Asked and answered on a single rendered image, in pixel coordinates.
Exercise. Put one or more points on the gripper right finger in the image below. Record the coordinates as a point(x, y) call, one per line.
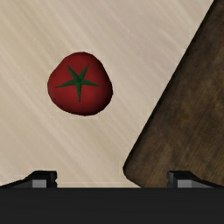
point(182, 179)

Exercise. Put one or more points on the flat brown board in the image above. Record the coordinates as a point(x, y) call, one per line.
point(186, 116)

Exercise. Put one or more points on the red tomato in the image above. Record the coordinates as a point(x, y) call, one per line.
point(80, 84)

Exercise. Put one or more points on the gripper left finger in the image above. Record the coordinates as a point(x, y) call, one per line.
point(40, 179)

